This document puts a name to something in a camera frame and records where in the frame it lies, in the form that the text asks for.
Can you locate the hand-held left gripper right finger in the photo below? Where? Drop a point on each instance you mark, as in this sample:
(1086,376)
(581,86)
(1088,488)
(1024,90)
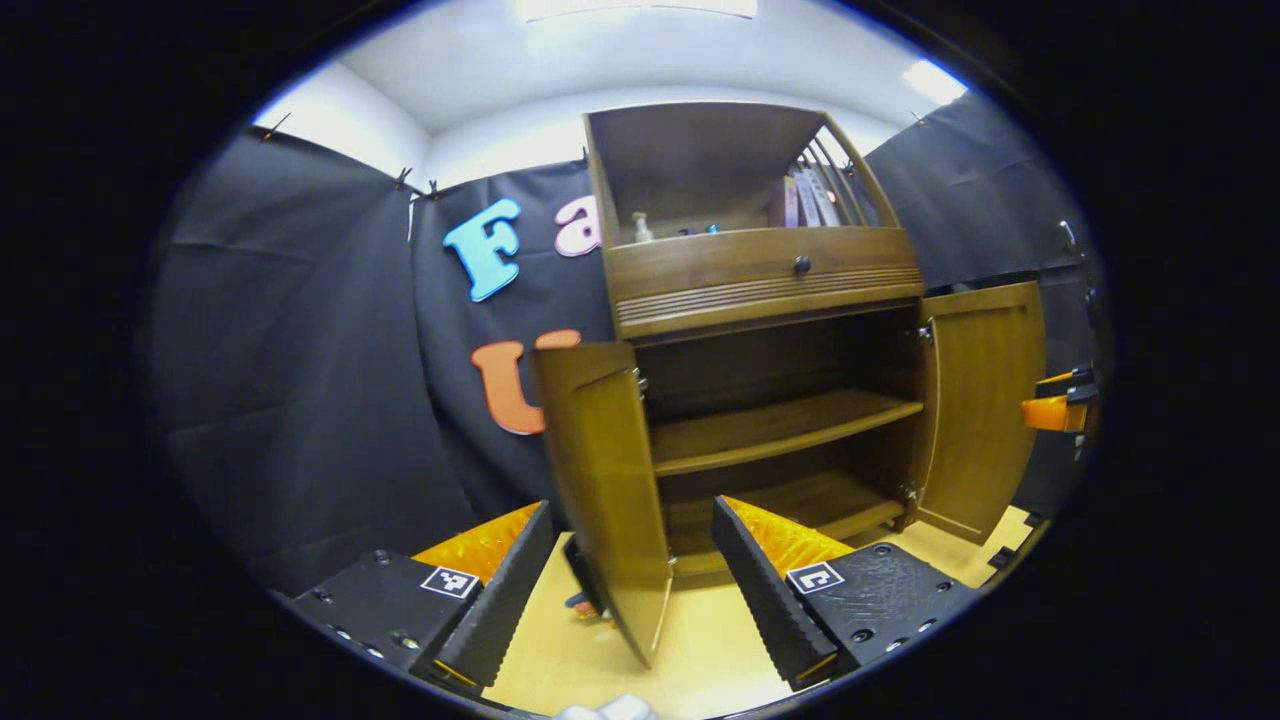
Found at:
(765,600)

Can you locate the metal door hinge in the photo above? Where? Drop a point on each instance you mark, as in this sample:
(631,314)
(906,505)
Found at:
(908,493)
(924,332)

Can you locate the large ceiling light panel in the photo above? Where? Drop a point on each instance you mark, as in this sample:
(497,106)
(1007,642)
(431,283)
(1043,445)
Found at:
(640,8)

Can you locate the white pump bottle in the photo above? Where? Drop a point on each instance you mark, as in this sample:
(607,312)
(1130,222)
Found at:
(643,230)

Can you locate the penguin plush toy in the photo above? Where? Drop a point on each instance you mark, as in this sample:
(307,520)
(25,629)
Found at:
(588,606)

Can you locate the purple book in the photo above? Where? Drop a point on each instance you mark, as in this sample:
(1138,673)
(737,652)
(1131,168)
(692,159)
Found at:
(785,203)

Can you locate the wooden inner cabinet shelf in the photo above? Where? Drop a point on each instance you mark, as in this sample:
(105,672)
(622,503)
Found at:
(780,430)

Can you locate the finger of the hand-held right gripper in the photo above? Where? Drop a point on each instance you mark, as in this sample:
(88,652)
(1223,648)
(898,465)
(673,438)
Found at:
(1050,412)
(1065,378)

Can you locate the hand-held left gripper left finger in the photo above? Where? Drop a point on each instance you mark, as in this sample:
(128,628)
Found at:
(505,600)

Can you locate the small ceiling light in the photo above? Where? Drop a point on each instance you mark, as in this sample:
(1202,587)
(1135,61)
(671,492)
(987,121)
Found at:
(935,82)

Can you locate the wooden cabinet door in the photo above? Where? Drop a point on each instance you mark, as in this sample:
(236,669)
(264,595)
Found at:
(985,400)
(610,480)

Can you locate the wooden double-door shoe cabinet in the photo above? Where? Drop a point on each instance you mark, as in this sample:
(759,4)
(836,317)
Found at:
(760,360)

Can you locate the white book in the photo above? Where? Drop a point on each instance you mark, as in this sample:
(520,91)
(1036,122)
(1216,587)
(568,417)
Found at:
(828,196)

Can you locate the wooden cabinet drawer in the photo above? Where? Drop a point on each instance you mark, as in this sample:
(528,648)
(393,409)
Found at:
(720,275)

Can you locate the grey book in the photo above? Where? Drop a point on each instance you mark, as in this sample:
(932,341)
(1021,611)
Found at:
(808,198)

